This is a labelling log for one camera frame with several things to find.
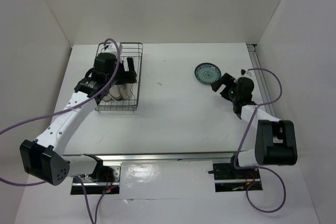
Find aluminium front rail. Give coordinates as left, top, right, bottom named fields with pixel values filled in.
left=98, top=152, right=234, bottom=162

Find white plate green red rings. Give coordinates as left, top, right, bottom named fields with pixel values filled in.
left=109, top=84, right=124, bottom=102

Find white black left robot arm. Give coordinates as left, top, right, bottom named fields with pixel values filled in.
left=19, top=52, right=137, bottom=186

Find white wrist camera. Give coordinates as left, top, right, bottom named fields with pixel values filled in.
left=240, top=69, right=252, bottom=78
left=101, top=41, right=122, bottom=59

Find small blue patterned plate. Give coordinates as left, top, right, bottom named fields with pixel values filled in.
left=194, top=62, right=222, bottom=85

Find clear round plate stand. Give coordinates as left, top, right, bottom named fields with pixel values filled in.
left=118, top=83, right=134, bottom=100

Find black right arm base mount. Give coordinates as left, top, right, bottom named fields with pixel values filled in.
left=208, top=163, right=263, bottom=193

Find white plate orange sunburst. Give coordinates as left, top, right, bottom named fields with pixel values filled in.
left=102, top=92, right=113, bottom=102

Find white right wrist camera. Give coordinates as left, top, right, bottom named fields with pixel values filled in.
left=240, top=69, right=252, bottom=78

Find grey wire dish rack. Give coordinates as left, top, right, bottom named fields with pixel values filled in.
left=96, top=42, right=143, bottom=113

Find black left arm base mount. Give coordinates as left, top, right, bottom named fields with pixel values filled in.
left=79, top=163, right=122, bottom=195

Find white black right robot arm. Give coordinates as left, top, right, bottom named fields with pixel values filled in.
left=211, top=73, right=298, bottom=178

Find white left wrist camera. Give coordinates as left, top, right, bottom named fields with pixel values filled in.
left=101, top=41, right=122, bottom=59

